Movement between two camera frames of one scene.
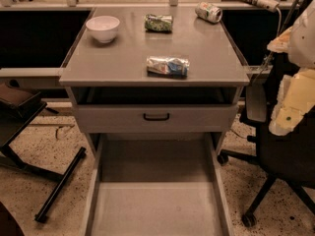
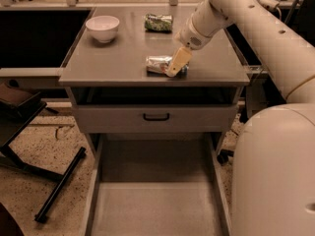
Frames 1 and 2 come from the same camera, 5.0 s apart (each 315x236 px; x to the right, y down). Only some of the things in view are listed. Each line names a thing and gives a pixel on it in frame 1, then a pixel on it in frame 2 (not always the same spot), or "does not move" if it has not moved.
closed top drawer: (157, 118) does not move
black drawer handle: (157, 118) does not move
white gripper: (303, 41) to (191, 36)
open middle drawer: (164, 184) does not move
